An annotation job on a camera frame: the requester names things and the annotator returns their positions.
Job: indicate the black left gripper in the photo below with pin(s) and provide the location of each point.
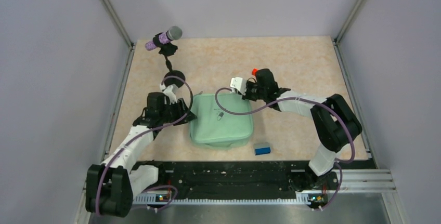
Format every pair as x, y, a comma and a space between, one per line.
181, 107

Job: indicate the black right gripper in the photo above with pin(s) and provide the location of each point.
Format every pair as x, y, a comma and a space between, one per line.
248, 84

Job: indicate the green plastic medicine box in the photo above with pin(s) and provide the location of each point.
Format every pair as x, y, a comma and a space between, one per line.
216, 129

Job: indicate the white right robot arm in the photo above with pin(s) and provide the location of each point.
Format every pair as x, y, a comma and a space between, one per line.
336, 124

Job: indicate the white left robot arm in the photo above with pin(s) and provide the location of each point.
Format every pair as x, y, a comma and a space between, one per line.
112, 185

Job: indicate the orange block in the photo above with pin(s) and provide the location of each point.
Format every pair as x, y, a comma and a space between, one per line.
254, 71

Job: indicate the blue grey small box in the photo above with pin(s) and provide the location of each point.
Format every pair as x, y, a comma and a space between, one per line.
262, 148

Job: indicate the black microphone stand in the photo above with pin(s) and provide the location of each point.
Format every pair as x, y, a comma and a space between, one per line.
167, 51

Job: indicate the purple grey microphone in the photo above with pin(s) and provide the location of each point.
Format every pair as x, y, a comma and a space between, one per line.
164, 38

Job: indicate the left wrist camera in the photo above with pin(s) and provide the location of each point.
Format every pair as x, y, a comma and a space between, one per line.
170, 93

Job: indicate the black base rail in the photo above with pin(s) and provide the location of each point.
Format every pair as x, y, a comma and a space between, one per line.
240, 180

